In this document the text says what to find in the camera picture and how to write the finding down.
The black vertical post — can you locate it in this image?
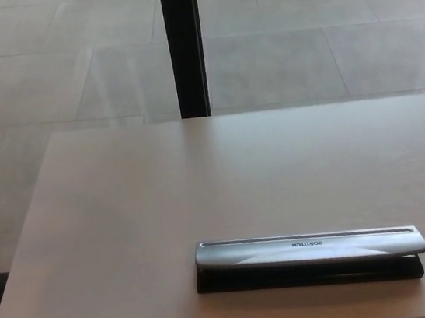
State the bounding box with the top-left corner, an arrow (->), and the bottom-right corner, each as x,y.
159,0 -> 214,121

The silver black Bostitch hole punch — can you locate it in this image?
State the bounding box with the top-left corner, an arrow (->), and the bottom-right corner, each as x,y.
190,211 -> 425,309

